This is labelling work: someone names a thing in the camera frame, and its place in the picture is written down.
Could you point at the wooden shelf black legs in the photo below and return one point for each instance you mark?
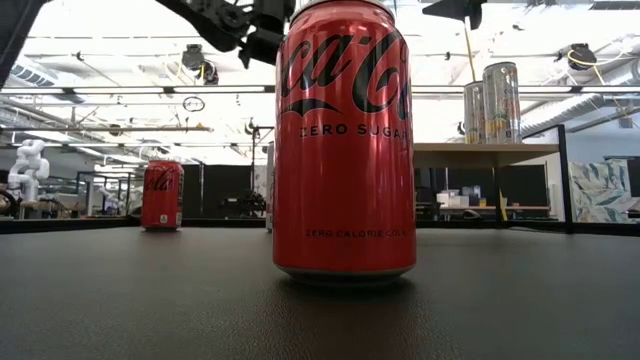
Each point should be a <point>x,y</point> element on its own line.
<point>475,155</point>

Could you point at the gray ceiling pipe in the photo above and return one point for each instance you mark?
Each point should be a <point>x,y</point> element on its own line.
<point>100,129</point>

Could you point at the white ceiling air duct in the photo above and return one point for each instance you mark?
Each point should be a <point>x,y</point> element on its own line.
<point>35,75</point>

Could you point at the black metal stand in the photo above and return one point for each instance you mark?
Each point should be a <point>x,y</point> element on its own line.
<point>250,127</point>

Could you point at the black aluminium table frame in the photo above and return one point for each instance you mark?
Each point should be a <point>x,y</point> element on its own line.
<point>75,225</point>

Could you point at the red Coca-Cola Zero can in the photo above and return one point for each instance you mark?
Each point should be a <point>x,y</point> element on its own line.
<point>161,200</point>
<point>345,190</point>

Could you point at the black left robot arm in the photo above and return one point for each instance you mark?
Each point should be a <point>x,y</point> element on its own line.
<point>12,25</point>

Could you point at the black room partition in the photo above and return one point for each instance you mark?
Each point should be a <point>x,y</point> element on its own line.
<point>220,185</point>

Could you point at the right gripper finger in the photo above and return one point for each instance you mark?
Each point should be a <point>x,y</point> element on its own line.
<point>455,9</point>

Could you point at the white Celsius can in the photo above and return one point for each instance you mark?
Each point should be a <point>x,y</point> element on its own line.
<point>473,115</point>

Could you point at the white box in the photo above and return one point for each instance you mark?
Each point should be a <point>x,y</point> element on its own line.
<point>449,200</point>

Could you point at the long ceiling light bar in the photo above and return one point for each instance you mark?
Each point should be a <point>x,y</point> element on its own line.
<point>120,90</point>

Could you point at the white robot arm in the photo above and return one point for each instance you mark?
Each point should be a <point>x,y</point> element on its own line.
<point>29,170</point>

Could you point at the black background robot arm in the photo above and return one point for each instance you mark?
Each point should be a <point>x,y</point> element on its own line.
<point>247,202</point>

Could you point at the leaf-pattern cloth panel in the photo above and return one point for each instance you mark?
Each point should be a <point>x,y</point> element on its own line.
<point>600,192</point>

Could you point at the Celsius Tropical Vibe can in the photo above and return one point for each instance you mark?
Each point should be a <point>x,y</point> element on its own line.
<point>502,105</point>

